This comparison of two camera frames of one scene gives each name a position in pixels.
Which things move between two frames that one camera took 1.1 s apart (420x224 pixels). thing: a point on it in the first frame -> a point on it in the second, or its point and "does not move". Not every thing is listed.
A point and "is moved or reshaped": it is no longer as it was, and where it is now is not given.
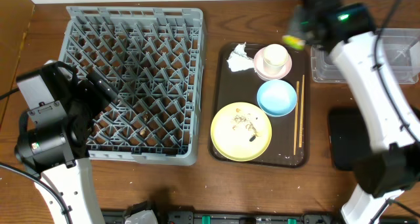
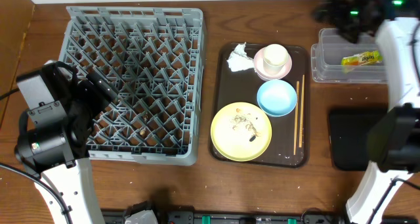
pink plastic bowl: x=259 y=68 does not move
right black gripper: x=302 y=28 -> x=343 y=17
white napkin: x=238 y=60 does not move
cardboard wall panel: x=16 y=10 does not move
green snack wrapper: x=297 y=43 is moved or reshaped
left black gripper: x=95 y=94 does not move
